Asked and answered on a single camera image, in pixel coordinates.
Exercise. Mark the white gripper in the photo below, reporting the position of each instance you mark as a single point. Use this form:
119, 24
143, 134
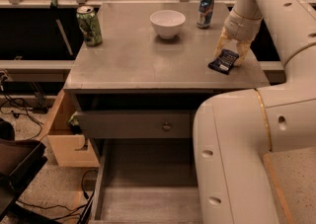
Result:
241, 27

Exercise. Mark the dark blue rxbar wrapper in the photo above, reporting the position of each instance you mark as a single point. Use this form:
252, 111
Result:
224, 62

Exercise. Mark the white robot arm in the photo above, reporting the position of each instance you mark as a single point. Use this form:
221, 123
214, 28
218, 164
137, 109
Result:
233, 131

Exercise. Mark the blue energy drink can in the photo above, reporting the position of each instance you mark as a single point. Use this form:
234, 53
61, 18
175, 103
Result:
205, 11

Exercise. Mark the green soda can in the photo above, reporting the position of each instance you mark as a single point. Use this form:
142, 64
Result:
89, 25

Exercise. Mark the white ceramic bowl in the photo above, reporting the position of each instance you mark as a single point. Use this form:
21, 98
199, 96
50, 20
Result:
167, 23

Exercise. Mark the grey wooden cabinet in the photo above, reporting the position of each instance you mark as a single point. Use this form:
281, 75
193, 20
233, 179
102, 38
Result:
136, 70

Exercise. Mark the round brass drawer knob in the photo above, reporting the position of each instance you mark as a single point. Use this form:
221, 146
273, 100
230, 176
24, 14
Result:
166, 126

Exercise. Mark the grey upper drawer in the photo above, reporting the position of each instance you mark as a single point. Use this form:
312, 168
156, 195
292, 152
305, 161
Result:
135, 124

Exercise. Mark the open grey bottom drawer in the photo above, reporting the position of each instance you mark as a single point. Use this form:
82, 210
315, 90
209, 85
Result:
147, 181

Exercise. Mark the light wooden box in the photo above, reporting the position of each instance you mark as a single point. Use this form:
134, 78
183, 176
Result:
69, 149

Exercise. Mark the black bin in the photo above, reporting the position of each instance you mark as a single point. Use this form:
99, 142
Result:
20, 161

